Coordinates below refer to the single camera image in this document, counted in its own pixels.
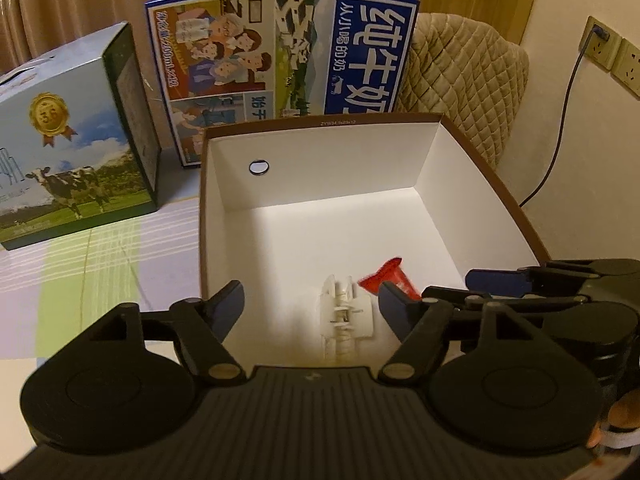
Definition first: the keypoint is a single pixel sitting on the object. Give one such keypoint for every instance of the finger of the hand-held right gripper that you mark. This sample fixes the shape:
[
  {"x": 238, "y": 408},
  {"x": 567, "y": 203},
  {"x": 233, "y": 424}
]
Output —
[
  {"x": 497, "y": 281},
  {"x": 500, "y": 300}
]

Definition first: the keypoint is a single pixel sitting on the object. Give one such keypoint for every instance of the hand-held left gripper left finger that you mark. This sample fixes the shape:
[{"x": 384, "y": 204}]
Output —
[{"x": 229, "y": 302}]

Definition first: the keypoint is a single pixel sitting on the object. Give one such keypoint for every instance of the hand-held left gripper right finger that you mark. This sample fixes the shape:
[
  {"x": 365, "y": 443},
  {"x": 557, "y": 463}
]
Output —
[{"x": 395, "y": 307}]

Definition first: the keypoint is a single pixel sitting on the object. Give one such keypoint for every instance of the red snack packet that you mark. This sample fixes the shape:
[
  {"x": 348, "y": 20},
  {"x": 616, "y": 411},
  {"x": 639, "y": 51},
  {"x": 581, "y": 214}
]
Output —
[{"x": 387, "y": 277}]

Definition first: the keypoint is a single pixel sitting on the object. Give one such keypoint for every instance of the white hair clip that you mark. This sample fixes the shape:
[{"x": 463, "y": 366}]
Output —
[{"x": 342, "y": 310}]

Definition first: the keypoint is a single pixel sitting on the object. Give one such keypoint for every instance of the brown cardboard box white inside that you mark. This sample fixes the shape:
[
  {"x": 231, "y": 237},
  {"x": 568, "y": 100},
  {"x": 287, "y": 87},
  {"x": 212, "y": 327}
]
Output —
[{"x": 325, "y": 230}]

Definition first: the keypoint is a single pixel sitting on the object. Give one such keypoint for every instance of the person's right hand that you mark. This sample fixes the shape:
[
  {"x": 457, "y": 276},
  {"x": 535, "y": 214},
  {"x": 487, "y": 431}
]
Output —
[{"x": 625, "y": 412}]

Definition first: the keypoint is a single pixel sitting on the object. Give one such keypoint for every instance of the checked tablecloth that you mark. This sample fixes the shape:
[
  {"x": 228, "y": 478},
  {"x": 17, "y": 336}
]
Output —
[{"x": 75, "y": 285}]

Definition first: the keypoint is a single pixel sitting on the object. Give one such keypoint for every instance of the beige quilted chair cover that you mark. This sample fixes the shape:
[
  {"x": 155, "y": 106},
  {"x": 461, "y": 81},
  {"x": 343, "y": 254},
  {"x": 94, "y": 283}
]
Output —
[{"x": 465, "y": 80}]

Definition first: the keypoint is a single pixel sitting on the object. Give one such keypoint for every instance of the light blue cow milk carton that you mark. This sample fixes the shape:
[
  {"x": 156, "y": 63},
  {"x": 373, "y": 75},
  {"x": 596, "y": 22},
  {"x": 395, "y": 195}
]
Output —
[{"x": 65, "y": 160}]

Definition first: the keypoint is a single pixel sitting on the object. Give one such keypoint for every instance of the blue cartoon milk carton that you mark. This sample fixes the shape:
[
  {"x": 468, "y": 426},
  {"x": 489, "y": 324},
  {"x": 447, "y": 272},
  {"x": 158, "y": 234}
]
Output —
[{"x": 280, "y": 60}]

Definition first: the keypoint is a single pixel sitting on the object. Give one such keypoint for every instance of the wall socket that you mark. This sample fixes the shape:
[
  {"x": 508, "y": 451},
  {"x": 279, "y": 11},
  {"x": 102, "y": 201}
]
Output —
[{"x": 612, "y": 50}]

